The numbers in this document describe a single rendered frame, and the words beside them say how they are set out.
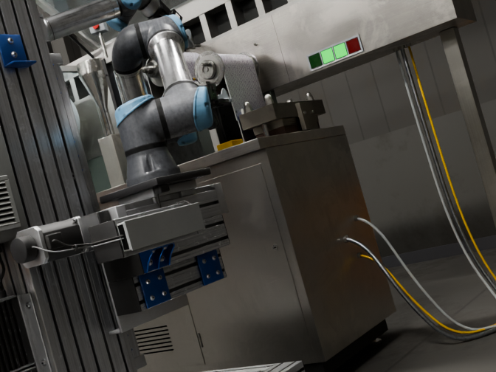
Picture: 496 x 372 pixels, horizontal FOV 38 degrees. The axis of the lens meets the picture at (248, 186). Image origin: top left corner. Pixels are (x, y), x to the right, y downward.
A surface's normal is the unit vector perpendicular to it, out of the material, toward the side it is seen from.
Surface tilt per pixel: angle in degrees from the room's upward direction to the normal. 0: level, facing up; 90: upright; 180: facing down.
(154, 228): 90
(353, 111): 90
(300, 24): 90
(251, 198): 90
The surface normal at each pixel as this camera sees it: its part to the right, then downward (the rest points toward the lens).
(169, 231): 0.77, -0.23
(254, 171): -0.55, 0.14
